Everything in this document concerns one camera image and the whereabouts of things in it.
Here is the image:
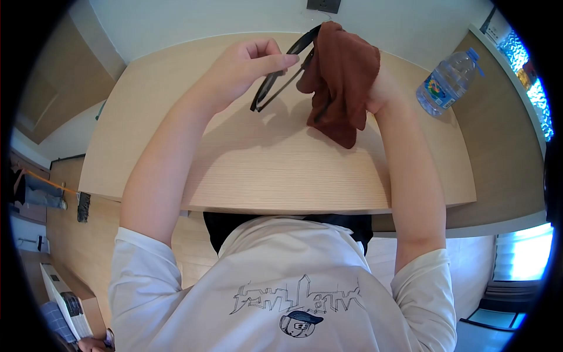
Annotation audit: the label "person's left index finger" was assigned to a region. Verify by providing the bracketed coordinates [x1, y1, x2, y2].
[245, 38, 283, 59]

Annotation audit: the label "dark wall socket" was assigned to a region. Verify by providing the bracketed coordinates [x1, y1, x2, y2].
[306, 0, 342, 14]

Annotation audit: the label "person's legs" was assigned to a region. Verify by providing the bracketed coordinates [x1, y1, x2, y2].
[203, 211, 374, 257]

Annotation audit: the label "brown cleaning cloth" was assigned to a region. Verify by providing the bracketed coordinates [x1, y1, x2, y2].
[296, 20, 381, 150]

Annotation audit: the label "person's right hand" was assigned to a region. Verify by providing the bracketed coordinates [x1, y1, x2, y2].
[365, 65, 399, 115]

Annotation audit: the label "person's body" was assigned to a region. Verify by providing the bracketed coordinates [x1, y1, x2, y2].
[108, 215, 458, 352]

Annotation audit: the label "white box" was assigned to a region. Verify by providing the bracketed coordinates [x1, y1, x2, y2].
[39, 262, 94, 342]

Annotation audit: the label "orange handled mop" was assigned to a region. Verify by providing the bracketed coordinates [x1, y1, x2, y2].
[26, 169, 91, 224]

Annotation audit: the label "person's left thumb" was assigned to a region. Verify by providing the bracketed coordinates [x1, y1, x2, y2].
[240, 55, 301, 80]

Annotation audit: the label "black sunglasses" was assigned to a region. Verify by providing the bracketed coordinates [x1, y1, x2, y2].
[249, 24, 323, 113]

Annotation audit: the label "clear plastic water bottle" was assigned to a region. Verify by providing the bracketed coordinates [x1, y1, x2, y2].
[415, 47, 485, 118]

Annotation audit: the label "patterned glass window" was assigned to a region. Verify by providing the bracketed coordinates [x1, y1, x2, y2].
[497, 27, 555, 143]

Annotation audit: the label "person's left hand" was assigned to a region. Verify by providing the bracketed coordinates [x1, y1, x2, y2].
[194, 38, 301, 116]

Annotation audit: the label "window with white blind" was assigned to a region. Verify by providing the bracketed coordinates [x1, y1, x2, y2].
[493, 223, 554, 282]

